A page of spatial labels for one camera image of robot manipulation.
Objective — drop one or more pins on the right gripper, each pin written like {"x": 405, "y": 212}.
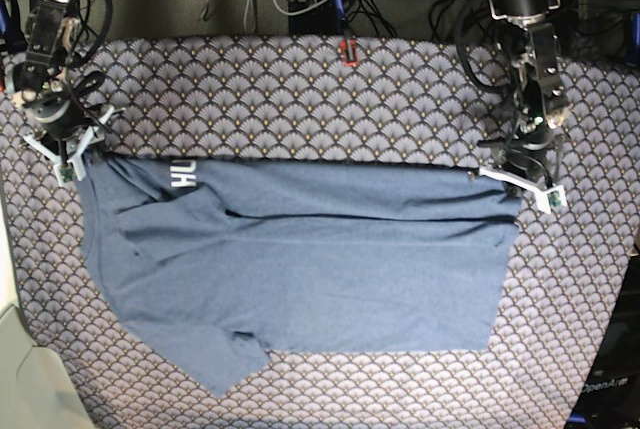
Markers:
{"x": 61, "y": 118}

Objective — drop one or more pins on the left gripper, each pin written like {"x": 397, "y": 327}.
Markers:
{"x": 533, "y": 156}

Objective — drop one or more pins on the blue T-shirt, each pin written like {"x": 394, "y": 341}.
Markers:
{"x": 216, "y": 263}

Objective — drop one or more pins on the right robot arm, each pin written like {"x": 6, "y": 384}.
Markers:
{"x": 41, "y": 84}

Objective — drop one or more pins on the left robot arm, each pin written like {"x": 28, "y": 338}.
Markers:
{"x": 534, "y": 92}

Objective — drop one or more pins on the blue clamp left edge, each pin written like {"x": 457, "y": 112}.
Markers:
{"x": 13, "y": 40}

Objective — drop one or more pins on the blue clamp edge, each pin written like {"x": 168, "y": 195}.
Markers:
{"x": 633, "y": 40}
{"x": 13, "y": 40}

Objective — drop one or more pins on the fan-patterned tablecloth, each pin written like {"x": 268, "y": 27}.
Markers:
{"x": 405, "y": 101}

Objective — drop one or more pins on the red and black clamp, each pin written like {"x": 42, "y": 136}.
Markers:
{"x": 349, "y": 52}

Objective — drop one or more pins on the blue clamp right edge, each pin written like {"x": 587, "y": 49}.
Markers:
{"x": 633, "y": 40}

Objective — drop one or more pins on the black OpenArm base panel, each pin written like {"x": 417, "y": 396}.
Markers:
{"x": 610, "y": 395}

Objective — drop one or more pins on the beige furniture corner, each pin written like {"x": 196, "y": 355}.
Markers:
{"x": 36, "y": 390}

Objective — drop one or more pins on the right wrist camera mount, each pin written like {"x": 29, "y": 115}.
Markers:
{"x": 70, "y": 149}

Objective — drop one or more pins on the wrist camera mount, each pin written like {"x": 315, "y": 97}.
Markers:
{"x": 70, "y": 149}
{"x": 547, "y": 200}

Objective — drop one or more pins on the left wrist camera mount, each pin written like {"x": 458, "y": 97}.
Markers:
{"x": 547, "y": 200}

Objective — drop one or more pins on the black box with cables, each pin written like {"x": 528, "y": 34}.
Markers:
{"x": 320, "y": 21}

